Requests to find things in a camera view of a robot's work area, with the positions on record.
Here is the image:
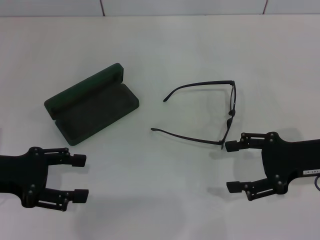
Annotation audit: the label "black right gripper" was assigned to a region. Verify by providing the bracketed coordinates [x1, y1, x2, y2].
[224, 131, 320, 202]

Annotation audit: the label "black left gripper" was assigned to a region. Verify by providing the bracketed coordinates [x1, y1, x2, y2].
[0, 146, 90, 212]

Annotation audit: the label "green glasses case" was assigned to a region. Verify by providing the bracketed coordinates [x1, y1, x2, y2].
[43, 62, 140, 147]

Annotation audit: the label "black glasses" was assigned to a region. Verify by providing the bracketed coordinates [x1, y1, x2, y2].
[150, 80, 237, 150]

